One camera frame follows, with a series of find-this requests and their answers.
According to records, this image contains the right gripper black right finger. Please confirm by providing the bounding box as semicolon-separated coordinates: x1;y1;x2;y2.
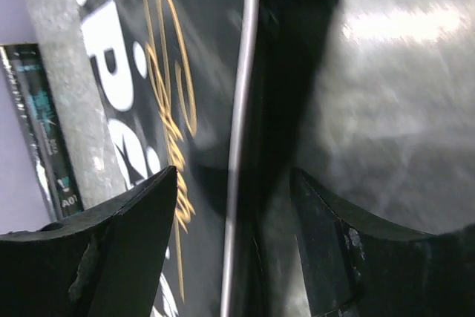
289;169;474;316

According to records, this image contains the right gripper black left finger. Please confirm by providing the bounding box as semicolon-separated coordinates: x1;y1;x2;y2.
1;166;177;316

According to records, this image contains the black shuttlecock tube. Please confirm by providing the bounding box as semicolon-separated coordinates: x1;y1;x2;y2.
1;43;84;220

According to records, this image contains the black racket bag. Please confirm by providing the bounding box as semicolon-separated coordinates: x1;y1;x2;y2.
75;0;336;316

